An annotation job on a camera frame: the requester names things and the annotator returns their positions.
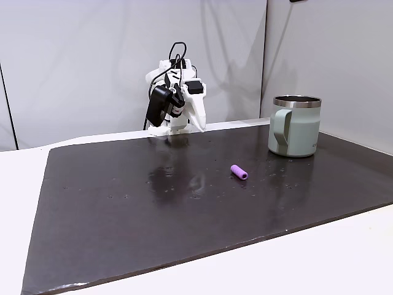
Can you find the purple pen grip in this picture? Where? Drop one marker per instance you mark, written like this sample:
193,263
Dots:
239,172

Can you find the pale green steel mug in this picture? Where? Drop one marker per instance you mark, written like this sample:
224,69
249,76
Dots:
299,135

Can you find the black table mat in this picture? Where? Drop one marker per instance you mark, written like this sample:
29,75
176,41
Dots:
153,209

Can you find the black oval camera box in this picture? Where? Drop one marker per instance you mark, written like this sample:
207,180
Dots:
157,104

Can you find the black object on wall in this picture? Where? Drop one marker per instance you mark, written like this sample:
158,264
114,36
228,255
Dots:
298,1

